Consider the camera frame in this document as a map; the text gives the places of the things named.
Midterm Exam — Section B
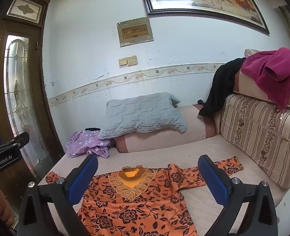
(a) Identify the small gold framed picture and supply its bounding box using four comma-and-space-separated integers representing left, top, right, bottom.
117, 17, 154, 48

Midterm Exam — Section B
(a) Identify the leaded glass transom window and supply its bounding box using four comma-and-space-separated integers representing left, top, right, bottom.
7, 0, 47, 25

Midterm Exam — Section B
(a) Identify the black cloth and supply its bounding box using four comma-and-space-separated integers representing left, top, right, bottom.
198, 58, 246, 116

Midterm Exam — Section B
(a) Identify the magenta cloth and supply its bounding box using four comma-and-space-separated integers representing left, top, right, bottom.
241, 47, 290, 111

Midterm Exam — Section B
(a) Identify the person's left hand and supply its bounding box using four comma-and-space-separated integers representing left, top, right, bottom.
0, 188, 15, 228

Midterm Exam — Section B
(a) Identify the pink bolster cushion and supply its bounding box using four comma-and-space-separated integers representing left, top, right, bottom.
114, 103, 218, 153

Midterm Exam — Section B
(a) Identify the orange floral shirt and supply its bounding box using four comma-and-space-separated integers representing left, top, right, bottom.
45, 155, 244, 236

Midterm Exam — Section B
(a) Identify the grey quilted pillow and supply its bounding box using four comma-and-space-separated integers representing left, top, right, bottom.
98, 92, 188, 139

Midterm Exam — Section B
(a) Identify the beige wall switch plate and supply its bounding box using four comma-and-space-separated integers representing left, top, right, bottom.
118, 55, 138, 68

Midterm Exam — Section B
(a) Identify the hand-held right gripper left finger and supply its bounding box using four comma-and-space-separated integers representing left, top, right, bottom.
17, 154, 99, 236

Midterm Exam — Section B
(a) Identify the wooden door with leaded glass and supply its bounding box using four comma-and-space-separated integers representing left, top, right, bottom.
0, 17, 64, 185

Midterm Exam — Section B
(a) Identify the purple floral garment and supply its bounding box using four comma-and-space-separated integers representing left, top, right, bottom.
66, 130, 111, 158

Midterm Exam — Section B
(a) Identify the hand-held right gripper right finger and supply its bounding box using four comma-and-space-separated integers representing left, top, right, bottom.
198, 154, 279, 236

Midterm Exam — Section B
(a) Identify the striped floral back cushion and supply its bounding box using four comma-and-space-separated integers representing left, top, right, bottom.
220, 93, 290, 189

